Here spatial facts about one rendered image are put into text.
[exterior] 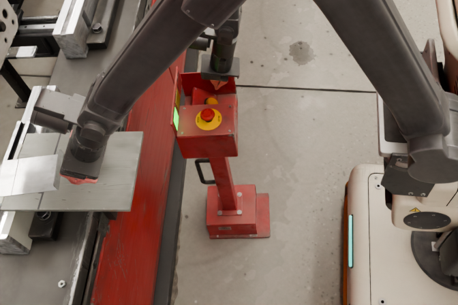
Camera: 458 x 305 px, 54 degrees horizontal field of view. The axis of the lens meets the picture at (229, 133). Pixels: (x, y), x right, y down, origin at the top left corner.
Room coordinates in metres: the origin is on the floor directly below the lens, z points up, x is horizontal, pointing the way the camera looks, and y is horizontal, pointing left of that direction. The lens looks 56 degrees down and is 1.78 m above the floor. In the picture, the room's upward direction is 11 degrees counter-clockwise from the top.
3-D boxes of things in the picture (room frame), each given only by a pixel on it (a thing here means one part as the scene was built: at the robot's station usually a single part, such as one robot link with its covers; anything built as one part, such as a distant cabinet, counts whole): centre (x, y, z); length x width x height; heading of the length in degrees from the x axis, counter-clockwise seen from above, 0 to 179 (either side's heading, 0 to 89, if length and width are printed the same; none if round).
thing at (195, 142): (0.77, 0.05, 0.75); 0.20 x 0.16 x 0.18; 170
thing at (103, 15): (1.12, 0.29, 0.89); 0.30 x 0.05 x 0.03; 168
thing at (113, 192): (0.50, 0.33, 1.00); 0.26 x 0.18 x 0.01; 78
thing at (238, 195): (0.77, 0.05, 0.13); 0.10 x 0.10 x 0.01; 80
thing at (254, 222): (0.77, 0.02, 0.06); 0.25 x 0.20 x 0.12; 80
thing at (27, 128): (0.56, 0.47, 0.99); 0.20 x 0.03 x 0.03; 168
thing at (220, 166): (0.77, 0.05, 0.39); 0.05 x 0.05 x 0.54; 80
